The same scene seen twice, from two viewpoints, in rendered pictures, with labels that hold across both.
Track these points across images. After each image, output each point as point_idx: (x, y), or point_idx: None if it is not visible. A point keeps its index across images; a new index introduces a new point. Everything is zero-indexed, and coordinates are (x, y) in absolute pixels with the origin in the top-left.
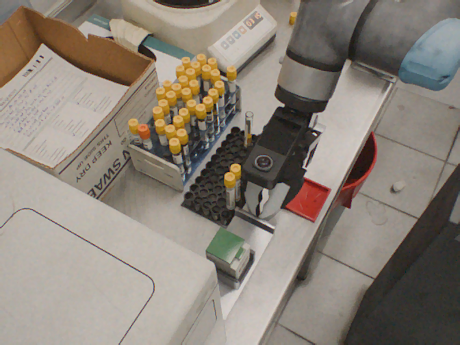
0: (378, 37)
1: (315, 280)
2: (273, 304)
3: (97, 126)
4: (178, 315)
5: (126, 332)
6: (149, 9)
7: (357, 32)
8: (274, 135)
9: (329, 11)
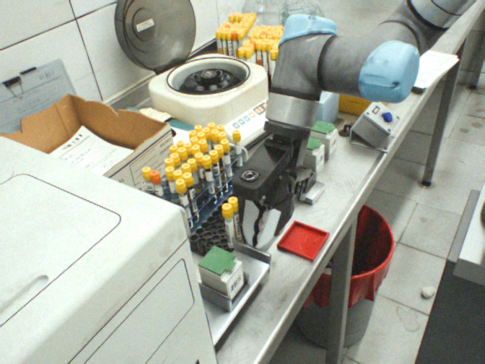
0: (338, 60)
1: None
2: (269, 334)
3: (112, 167)
4: (138, 239)
5: (87, 251)
6: (172, 97)
7: (322, 59)
8: (261, 157)
9: (299, 48)
